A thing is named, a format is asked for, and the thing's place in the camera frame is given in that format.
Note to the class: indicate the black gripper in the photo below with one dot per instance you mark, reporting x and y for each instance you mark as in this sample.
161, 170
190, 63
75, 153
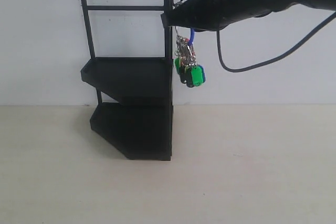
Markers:
206, 15

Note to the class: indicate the colourful key tag bunch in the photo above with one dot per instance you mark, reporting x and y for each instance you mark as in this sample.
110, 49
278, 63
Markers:
190, 72

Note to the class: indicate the black two-tier metal rack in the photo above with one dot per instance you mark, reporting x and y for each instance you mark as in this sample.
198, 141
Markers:
135, 108

